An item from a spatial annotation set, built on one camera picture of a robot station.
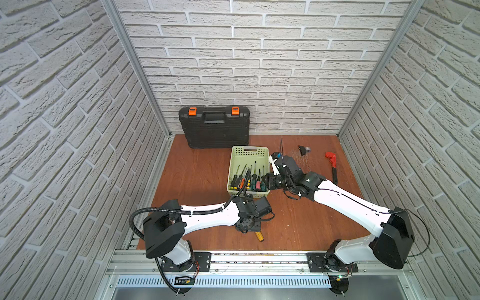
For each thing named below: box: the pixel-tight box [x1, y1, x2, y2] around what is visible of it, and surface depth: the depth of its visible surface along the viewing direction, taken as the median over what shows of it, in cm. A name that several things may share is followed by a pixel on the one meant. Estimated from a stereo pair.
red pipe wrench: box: [325, 151, 339, 185], surface depth 108 cm
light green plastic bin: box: [227, 145, 270, 198], surface depth 106 cm
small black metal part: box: [298, 145, 312, 157], surface depth 112 cm
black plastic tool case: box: [178, 105, 250, 150], surface depth 96 cm
